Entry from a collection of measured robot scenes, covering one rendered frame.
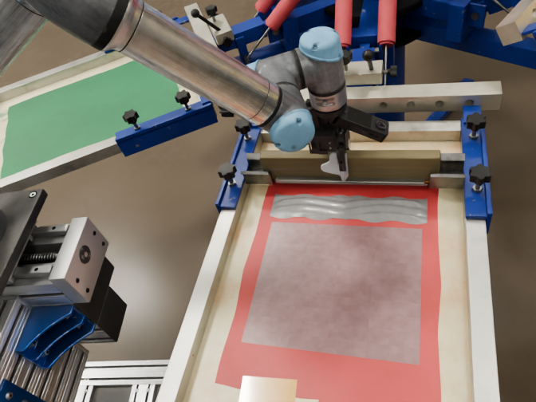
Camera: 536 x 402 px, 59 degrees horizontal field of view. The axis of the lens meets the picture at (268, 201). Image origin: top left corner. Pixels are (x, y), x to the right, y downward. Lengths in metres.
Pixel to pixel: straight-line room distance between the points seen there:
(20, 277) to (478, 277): 0.84
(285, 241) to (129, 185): 1.89
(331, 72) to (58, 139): 1.03
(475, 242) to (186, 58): 0.66
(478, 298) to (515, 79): 2.20
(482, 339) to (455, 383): 0.09
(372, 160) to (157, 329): 1.44
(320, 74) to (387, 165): 0.29
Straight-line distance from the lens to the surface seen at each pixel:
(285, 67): 0.89
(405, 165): 1.08
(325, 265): 1.03
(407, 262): 1.03
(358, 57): 1.40
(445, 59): 3.18
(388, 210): 1.10
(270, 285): 1.03
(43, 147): 1.69
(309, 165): 1.11
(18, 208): 0.99
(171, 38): 0.68
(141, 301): 2.34
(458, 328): 0.96
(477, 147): 1.18
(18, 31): 0.83
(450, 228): 1.08
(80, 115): 1.73
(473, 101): 1.28
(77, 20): 0.66
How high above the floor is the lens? 1.83
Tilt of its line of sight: 48 degrees down
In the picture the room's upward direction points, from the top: 19 degrees counter-clockwise
